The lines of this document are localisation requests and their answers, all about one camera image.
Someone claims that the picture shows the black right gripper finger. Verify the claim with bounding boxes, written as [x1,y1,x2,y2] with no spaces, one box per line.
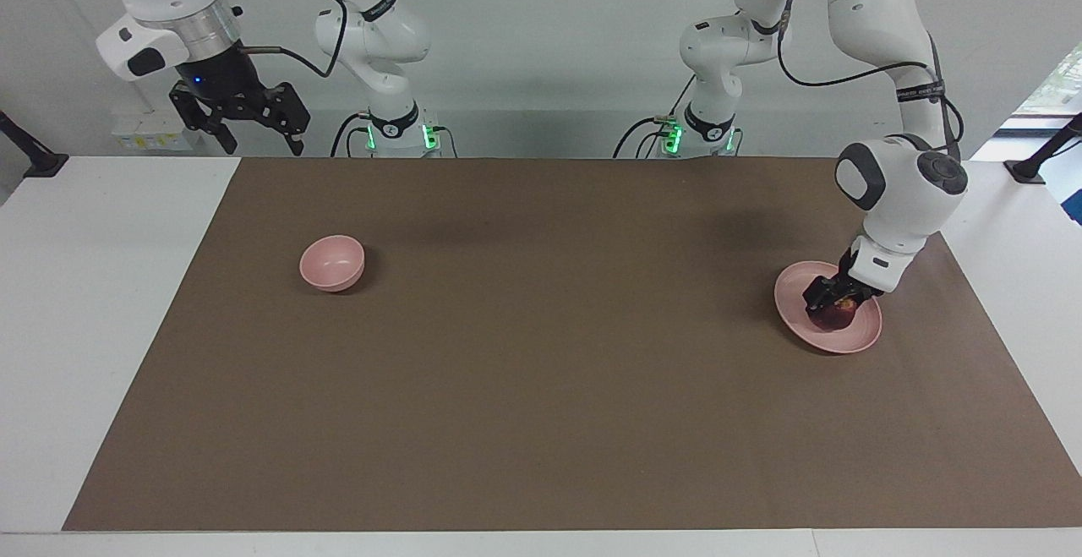
[169,82,239,155]
[249,84,311,157]

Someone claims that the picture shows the pink plate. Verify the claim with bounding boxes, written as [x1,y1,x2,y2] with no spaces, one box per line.
[773,260,883,355]

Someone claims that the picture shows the pink bowl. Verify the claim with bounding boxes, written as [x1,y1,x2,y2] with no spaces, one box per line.
[298,234,366,292]

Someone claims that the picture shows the black clamp stand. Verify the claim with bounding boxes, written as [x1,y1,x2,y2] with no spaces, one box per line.
[0,109,70,179]
[1003,113,1082,184]

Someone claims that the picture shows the brown table mat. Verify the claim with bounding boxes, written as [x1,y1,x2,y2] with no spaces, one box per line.
[62,157,1082,532]

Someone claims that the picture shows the window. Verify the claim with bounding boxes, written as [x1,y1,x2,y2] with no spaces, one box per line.
[997,41,1082,137]

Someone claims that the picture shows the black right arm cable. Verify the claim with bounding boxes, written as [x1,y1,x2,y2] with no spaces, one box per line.
[203,0,347,80]

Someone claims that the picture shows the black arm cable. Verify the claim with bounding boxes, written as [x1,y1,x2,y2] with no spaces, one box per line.
[776,0,966,161]
[203,0,347,80]

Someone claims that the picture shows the black base cable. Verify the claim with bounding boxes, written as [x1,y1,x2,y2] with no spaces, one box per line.
[613,116,677,159]
[329,112,373,158]

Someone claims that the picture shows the white wall socket box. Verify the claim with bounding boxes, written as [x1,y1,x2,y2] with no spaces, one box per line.
[110,109,204,153]

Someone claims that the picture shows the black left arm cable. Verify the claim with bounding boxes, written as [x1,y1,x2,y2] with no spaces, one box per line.
[776,0,966,161]

